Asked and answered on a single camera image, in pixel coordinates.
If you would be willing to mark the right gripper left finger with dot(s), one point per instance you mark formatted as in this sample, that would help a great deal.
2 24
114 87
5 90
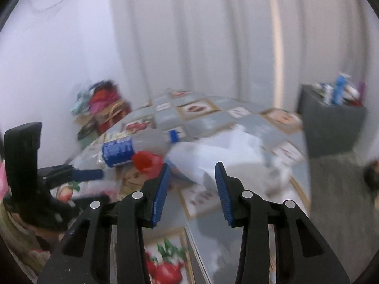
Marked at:
83 255

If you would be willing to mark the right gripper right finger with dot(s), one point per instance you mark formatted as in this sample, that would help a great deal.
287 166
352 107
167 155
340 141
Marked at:
302 254

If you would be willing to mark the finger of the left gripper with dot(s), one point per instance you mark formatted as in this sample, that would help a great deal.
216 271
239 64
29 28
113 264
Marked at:
84 202
61 174

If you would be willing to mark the Pepsi plastic bottle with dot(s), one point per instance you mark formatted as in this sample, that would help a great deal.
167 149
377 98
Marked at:
120 147

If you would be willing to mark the cardboard box with clothes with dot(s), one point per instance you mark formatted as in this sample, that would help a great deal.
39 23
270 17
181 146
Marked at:
95 102

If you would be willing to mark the red paper gift bag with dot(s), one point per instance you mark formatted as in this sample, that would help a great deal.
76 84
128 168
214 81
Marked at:
112 114

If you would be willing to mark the fruit pattern tablecloth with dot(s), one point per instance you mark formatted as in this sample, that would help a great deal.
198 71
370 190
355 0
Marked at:
263 147

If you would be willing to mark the white tissue paper pile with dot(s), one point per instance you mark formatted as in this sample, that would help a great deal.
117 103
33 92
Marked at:
242 156

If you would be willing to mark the dark grey side cabinet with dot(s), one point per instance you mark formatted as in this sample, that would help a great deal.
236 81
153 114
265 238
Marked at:
329 129

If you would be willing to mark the blue white lotion bottle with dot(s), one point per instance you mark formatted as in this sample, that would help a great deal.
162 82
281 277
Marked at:
339 88

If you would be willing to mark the white curtain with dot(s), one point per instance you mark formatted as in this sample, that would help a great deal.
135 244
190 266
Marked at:
252 50

